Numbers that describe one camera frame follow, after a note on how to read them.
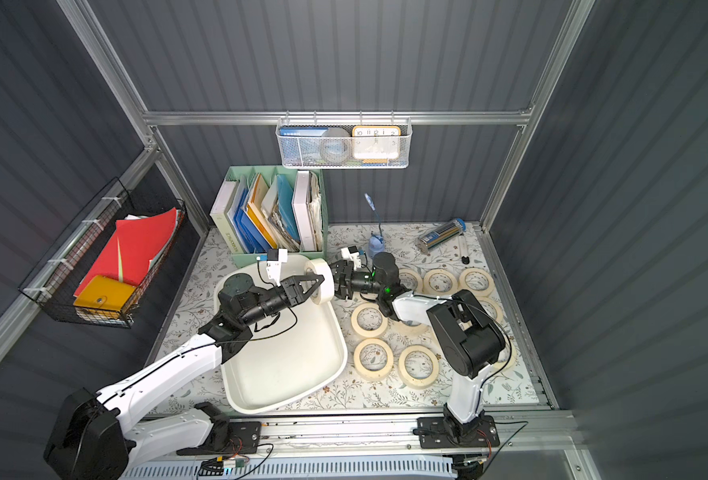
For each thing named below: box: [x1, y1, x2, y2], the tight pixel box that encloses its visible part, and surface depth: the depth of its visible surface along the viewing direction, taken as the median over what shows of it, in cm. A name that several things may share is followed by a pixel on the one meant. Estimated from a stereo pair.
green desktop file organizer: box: [225, 166, 328, 269], surface depth 100 cm
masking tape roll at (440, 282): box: [423, 268, 459, 297], surface depth 104 cm
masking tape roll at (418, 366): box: [398, 345, 439, 389], surface depth 86 cm
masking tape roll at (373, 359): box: [354, 338, 394, 381], surface depth 87 cm
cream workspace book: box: [210, 179, 239, 254], surface depth 93 cm
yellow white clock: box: [352, 125, 402, 160], surface depth 90 cm
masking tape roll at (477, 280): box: [459, 268, 495, 297], surface depth 104 cm
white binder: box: [291, 170, 316, 251], surface depth 98 cm
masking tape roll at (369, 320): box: [351, 303, 388, 338], surface depth 95 cm
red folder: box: [73, 208, 177, 296], surface depth 75 cm
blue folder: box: [234, 188, 274, 253], surface depth 98 cm
